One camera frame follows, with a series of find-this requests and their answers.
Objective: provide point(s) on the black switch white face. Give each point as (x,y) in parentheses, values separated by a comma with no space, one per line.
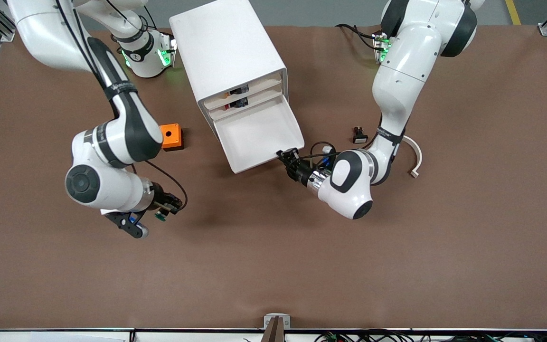
(360,137)

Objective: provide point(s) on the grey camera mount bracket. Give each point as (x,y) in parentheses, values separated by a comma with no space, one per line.
(277,323)

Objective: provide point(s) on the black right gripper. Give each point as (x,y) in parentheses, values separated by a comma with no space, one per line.
(164,199)

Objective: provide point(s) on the green push button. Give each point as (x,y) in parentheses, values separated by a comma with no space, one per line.
(160,216)

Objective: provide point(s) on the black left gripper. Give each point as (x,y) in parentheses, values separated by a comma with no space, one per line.
(300,171)

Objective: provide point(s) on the white curved bracket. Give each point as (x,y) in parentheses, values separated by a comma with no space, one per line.
(417,154)

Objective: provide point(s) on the orange button box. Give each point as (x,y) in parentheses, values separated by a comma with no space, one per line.
(173,137)

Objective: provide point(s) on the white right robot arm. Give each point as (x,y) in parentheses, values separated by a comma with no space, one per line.
(121,128)

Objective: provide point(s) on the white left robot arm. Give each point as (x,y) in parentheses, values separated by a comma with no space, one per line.
(397,80)

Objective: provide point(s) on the red black electrical component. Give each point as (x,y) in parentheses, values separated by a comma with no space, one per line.
(239,90)
(239,103)

